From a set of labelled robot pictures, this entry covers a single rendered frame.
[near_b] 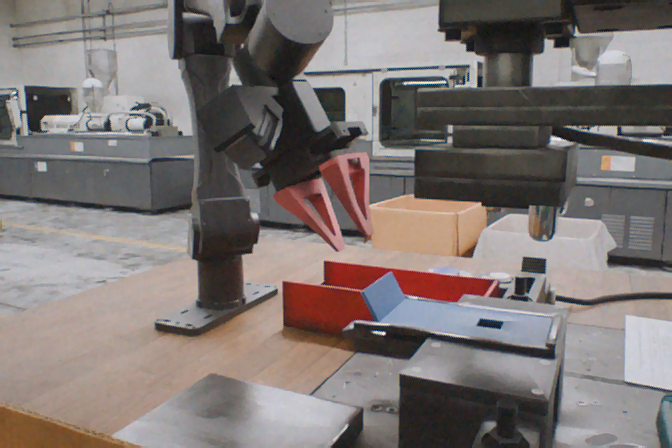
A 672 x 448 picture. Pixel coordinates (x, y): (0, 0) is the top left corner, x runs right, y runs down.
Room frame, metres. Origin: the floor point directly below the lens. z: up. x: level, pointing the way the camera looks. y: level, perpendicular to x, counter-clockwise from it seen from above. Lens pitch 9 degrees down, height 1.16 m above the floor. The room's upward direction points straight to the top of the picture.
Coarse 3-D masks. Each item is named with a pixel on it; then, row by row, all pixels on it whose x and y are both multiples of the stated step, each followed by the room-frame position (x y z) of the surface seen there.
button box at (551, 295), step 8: (480, 272) 0.83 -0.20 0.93; (504, 280) 0.77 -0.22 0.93; (504, 288) 0.75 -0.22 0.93; (552, 288) 0.76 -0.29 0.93; (552, 296) 0.75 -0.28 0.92; (560, 296) 0.75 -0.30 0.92; (600, 296) 0.77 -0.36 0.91; (608, 296) 0.78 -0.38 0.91; (616, 296) 0.78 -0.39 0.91; (624, 296) 0.79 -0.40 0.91; (632, 296) 0.79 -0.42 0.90; (640, 296) 0.79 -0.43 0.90; (648, 296) 0.79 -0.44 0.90; (656, 296) 0.79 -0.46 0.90; (664, 296) 0.79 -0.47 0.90; (552, 304) 0.75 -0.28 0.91; (576, 304) 0.75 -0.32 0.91; (584, 304) 0.75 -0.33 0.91
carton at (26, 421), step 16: (0, 416) 0.35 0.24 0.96; (16, 416) 0.34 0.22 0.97; (32, 416) 0.33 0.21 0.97; (48, 416) 0.33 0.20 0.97; (0, 432) 0.35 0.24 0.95; (16, 432) 0.34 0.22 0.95; (32, 432) 0.34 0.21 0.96; (48, 432) 0.33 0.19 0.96; (64, 432) 0.32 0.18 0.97; (80, 432) 0.32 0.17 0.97; (96, 432) 0.32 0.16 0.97
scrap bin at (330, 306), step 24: (336, 264) 0.78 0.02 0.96; (360, 264) 0.77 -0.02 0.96; (288, 288) 0.68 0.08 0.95; (312, 288) 0.67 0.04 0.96; (336, 288) 0.65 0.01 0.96; (360, 288) 0.77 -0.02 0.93; (408, 288) 0.74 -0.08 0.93; (432, 288) 0.72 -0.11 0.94; (456, 288) 0.71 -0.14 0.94; (480, 288) 0.70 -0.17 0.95; (288, 312) 0.68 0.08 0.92; (312, 312) 0.67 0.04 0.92; (336, 312) 0.65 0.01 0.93; (360, 312) 0.64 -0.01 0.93
